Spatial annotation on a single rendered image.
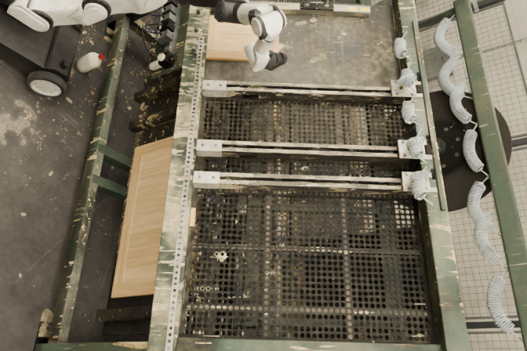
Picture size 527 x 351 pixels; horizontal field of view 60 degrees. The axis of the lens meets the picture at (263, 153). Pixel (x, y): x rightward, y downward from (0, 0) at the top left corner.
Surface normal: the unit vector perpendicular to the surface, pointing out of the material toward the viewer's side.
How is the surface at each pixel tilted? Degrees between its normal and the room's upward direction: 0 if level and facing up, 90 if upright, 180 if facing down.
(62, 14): 90
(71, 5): 64
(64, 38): 0
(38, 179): 0
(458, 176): 90
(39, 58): 0
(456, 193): 90
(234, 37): 56
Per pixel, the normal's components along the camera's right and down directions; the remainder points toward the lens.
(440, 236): 0.04, -0.44
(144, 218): -0.53, -0.38
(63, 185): 0.85, -0.22
